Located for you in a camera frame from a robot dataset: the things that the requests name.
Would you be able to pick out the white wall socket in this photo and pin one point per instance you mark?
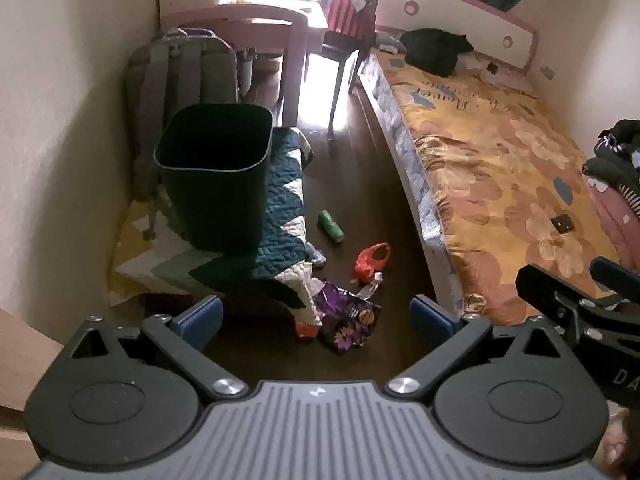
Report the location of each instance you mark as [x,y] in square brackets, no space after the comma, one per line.
[547,72]

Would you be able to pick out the grey backpack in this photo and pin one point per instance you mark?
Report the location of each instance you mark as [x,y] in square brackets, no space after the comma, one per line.
[165,75]

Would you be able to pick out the pink fabric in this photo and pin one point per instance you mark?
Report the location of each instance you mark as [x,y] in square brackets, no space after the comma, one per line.
[615,220]

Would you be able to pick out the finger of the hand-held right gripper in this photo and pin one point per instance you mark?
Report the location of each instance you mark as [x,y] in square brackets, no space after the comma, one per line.
[612,275]
[542,287]

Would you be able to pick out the small orange wrapper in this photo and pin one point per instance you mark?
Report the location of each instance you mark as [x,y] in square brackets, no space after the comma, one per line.
[306,329]

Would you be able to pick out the small black square item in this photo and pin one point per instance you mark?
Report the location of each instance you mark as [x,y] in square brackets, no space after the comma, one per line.
[562,223]

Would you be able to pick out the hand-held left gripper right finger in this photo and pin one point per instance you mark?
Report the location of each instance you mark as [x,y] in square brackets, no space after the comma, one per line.
[431,320]

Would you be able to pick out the bed with floral sheet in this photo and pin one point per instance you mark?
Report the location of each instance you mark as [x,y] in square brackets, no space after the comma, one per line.
[480,160]

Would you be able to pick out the grey cloth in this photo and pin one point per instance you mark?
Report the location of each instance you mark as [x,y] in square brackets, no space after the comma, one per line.
[390,42]

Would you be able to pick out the white torn wrapper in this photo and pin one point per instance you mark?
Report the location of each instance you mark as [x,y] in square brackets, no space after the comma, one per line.
[371,287]

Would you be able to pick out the green bag roll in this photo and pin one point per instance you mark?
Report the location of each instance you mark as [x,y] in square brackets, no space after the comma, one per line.
[331,225]

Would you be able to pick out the black cloth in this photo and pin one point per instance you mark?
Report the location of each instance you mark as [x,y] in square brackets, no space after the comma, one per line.
[432,50]

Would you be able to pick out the person's right hand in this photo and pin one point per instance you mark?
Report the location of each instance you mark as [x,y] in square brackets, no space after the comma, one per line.
[622,447]

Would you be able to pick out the small black object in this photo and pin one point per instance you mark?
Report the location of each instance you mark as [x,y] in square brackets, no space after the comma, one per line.
[493,68]

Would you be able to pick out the orange plastic bag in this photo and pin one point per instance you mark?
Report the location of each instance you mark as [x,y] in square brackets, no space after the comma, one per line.
[367,262]

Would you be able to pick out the blue grey bin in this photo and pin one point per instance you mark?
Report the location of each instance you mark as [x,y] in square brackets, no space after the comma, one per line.
[246,72]

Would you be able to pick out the red striped bag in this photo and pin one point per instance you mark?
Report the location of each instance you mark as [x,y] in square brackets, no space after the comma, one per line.
[347,17]

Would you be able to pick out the dark clothes pile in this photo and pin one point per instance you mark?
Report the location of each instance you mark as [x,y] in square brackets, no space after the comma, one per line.
[615,160]

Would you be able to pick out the dark chair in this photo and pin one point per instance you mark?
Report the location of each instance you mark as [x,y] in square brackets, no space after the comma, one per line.
[340,52]

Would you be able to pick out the wooden furniture panel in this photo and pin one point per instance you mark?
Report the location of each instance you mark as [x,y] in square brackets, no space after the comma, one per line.
[22,370]

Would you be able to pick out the pink desk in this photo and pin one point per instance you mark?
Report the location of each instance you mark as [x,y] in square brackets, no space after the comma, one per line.
[270,15]

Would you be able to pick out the dark green trash bin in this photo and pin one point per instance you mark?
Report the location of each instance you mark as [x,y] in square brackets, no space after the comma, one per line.
[215,205]

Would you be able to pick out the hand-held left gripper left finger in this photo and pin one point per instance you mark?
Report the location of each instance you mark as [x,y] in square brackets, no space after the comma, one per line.
[200,317]

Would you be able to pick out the blue white wrapper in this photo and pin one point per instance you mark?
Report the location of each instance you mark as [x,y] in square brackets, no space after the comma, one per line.
[316,255]

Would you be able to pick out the purple snack bag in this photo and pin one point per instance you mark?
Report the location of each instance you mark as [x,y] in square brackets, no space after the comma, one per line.
[347,322]

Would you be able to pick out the teal patchwork quilt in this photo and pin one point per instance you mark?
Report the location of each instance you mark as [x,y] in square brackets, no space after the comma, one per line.
[282,200]

